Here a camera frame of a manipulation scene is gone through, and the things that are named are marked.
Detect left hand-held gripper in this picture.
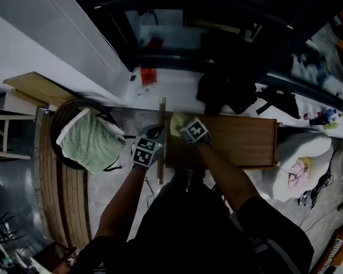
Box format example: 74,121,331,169
130,123,167,168

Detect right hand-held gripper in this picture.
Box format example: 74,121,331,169
179,118,213,145

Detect yellow cloth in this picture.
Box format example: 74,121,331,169
170,111,189,138

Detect wooden shelf table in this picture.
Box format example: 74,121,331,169
158,97,282,185

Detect person's left forearm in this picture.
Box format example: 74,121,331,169
95,164,146,239

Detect person's right forearm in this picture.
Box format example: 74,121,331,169
196,143,260,213

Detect pink cloth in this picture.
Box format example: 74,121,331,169
288,161,309,190

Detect small brown wooden cabinet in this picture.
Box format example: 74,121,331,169
33,240,78,274

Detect white chair cushion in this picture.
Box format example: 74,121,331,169
56,108,125,148

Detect red packet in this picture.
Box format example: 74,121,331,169
139,68,157,86

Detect green knitted blanket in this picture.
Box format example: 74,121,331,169
57,108,127,174

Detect black round chair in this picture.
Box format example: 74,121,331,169
49,98,126,172

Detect person's black clothing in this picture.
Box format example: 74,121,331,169
53,170,315,274

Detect wooden slatted bench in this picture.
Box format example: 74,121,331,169
35,112,92,249

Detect white round plush sofa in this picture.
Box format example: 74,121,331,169
262,131,334,202

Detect cardboard box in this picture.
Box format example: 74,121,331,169
2,71,75,108

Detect blue water bottle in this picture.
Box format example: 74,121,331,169
321,108,338,122

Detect white woven basket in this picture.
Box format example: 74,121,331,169
330,144,343,199

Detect orange striped sofa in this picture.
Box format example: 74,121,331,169
314,225,343,274

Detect black strapped bag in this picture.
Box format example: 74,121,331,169
256,86,301,120

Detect dark window frame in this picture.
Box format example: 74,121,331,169
82,0,343,111

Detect black cable bundle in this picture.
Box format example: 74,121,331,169
298,172,334,208

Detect white frame stool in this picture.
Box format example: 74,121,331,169
0,91,37,159

